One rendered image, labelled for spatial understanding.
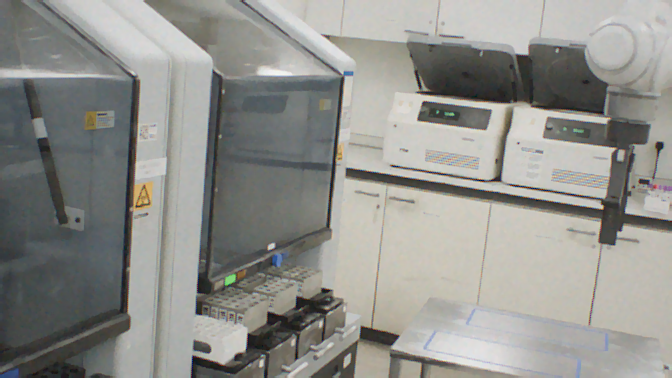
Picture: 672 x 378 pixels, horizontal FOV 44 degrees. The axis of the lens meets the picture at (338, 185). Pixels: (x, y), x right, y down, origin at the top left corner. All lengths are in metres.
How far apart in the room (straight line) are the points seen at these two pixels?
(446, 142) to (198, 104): 2.44
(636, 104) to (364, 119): 3.31
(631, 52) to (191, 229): 0.86
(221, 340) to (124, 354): 0.27
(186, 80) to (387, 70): 3.18
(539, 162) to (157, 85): 2.59
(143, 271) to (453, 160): 2.57
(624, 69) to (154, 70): 0.76
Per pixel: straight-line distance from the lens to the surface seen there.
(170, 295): 1.62
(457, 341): 2.01
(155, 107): 1.47
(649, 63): 1.35
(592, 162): 3.80
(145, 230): 1.51
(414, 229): 4.01
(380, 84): 4.67
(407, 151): 3.98
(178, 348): 1.69
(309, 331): 2.03
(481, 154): 3.87
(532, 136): 3.83
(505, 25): 4.13
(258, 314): 1.93
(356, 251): 4.14
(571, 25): 4.08
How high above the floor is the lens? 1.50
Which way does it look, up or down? 10 degrees down
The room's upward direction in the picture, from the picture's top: 6 degrees clockwise
